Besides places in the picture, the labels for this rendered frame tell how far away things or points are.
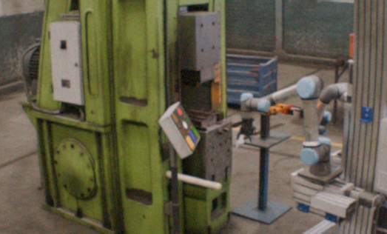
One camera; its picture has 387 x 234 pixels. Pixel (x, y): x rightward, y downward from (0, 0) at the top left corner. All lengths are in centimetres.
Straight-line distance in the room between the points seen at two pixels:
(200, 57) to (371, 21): 132
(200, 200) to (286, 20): 811
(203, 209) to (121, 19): 158
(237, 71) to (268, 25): 435
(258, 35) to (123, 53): 840
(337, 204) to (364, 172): 32
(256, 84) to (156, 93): 411
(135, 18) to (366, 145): 183
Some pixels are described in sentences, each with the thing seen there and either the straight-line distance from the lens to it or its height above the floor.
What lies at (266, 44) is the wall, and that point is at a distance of 1206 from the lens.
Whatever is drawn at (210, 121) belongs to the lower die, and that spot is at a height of 95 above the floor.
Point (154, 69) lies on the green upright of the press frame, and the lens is 367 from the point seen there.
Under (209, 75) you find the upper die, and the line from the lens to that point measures 393.
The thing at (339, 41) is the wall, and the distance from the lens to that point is 1144.
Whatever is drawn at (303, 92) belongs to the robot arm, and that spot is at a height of 138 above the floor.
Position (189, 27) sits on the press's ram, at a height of 167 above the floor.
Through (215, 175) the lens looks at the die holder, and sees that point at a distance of 411.
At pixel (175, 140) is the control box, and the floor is 104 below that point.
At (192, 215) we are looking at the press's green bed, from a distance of 422.
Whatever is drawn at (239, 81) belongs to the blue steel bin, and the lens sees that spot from 777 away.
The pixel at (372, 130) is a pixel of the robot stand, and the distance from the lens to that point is 332.
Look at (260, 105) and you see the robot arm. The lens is 334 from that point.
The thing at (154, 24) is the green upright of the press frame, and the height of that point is 172.
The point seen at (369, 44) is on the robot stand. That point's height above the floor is 167.
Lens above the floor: 210
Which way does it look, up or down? 16 degrees down
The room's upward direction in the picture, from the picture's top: 1 degrees counter-clockwise
